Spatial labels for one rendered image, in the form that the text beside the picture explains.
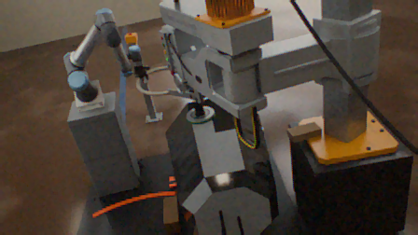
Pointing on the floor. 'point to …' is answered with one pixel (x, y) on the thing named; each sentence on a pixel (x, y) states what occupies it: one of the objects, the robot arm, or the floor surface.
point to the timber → (172, 219)
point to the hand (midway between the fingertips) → (145, 82)
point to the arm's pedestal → (105, 146)
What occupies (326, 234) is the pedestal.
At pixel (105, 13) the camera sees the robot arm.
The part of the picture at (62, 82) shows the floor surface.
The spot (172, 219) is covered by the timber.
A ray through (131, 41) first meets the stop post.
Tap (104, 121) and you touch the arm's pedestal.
